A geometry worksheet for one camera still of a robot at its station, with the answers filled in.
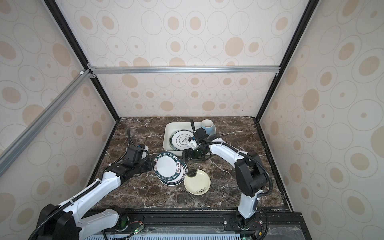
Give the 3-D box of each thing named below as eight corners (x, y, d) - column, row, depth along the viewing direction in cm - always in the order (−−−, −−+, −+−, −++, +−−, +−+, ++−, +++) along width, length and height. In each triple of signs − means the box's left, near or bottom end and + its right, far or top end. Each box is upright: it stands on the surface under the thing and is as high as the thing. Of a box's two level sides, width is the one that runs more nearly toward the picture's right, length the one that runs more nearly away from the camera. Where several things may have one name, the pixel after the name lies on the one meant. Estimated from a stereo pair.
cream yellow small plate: (183, 195, 84) (183, 193, 82) (184, 171, 93) (184, 169, 92) (211, 195, 84) (211, 193, 82) (209, 171, 94) (210, 169, 92)
